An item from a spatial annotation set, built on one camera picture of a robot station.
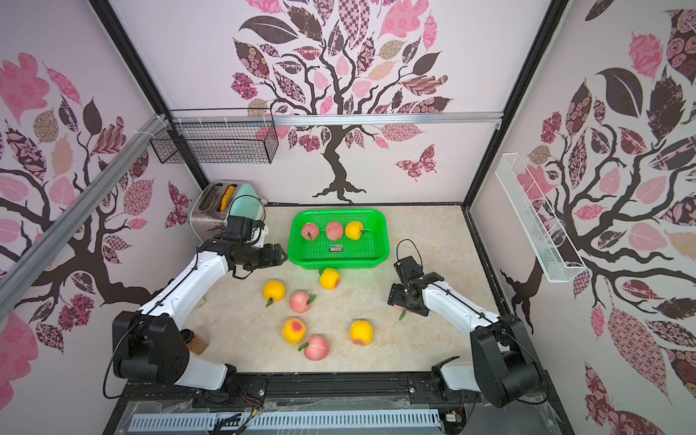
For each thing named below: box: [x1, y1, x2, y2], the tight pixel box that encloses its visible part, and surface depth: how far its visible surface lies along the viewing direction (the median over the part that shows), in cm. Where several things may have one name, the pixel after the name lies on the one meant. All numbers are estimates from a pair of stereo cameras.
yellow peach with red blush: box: [345, 221, 364, 241], surface depth 106 cm
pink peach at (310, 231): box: [301, 222, 319, 242], surface depth 106 cm
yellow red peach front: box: [280, 317, 308, 345], surface depth 81 cm
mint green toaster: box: [190, 179, 266, 244], surface depth 102 cm
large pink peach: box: [326, 221, 344, 242], surface depth 106 cm
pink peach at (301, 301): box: [289, 290, 317, 314], surface depth 88 cm
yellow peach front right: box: [349, 319, 375, 347], surface depth 81 cm
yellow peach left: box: [261, 280, 287, 308], surface depth 92 cm
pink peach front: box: [297, 334, 329, 361], surface depth 78 cm
